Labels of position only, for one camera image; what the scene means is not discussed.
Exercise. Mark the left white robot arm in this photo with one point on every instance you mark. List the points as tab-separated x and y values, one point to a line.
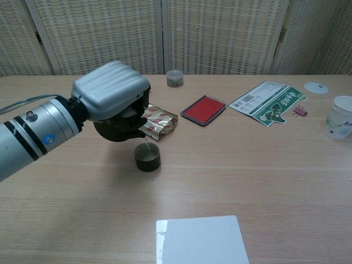
27	137

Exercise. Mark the white round lid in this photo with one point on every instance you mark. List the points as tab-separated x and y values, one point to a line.
313	87

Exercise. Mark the silver patterned foil packet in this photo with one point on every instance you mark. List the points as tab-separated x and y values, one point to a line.
162	123

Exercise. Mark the white rectangular board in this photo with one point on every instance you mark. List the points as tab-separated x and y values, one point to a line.
203	242

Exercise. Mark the woven folding screen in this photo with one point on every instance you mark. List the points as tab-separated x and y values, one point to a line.
220	35

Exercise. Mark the small clear round jar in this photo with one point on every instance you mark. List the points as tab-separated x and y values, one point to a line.
175	79

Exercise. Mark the red ink pad case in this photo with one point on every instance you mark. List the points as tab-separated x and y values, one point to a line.
203	110

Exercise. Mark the dark green ceramic cup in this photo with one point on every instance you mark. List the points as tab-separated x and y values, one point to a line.
147	163

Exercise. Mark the pink binder clip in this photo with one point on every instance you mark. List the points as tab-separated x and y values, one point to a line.
300	111

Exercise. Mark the black cast iron teapot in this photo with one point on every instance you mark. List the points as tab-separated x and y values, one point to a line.
110	134

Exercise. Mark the green white flat carton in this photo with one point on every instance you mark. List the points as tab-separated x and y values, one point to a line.
261	101

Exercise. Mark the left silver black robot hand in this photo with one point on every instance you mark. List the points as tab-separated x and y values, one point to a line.
110	90

